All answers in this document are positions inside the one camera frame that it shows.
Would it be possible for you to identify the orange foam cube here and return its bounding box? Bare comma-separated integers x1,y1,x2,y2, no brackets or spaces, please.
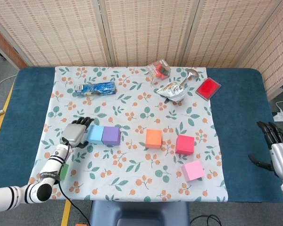
145,129,163,149

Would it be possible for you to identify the green foam cube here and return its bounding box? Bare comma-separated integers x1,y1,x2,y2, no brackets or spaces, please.
59,163,69,181

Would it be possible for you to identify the silver snack bag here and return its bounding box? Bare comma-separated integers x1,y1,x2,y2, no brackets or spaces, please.
156,81,187,103

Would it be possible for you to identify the blue felt table cover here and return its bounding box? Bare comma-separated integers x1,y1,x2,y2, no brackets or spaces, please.
0,67,283,203

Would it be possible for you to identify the blue cookie box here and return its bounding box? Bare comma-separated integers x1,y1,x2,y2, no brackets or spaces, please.
75,81,117,97

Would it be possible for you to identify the red foam cube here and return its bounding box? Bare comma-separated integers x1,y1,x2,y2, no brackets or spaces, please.
175,135,195,155

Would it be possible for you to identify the floral fruit print tablecloth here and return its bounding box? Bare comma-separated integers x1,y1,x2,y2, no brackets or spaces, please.
23,65,229,202

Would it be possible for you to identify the clear plastic toy box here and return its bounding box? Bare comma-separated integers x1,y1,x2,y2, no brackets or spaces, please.
147,59,172,81

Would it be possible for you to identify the light blue foam cube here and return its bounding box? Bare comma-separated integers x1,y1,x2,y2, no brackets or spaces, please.
87,125,104,145

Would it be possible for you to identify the white floor cable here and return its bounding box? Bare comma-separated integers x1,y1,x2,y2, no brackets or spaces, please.
0,73,18,94

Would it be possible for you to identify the metal spoon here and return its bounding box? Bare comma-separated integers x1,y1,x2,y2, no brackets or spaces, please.
179,69,199,87

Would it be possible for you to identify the red ink pad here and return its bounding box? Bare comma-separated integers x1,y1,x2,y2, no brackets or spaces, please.
195,77,222,102

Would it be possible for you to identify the black floor cable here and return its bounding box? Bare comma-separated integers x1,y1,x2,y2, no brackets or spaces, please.
191,214,222,226

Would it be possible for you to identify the woven bamboo folding screen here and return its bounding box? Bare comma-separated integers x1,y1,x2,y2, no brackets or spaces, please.
0,0,283,95

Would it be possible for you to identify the purple foam cube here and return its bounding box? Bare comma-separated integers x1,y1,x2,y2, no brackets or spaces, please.
101,126,121,146

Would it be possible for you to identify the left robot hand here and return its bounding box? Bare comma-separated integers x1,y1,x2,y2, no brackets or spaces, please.
60,116,95,149

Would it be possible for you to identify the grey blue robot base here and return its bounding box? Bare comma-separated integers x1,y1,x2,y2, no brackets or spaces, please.
89,201,191,226

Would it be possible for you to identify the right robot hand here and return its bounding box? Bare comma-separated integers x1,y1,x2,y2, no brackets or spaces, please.
248,121,283,179

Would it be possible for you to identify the pink foam cube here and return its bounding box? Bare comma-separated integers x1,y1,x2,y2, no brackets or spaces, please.
181,160,205,182

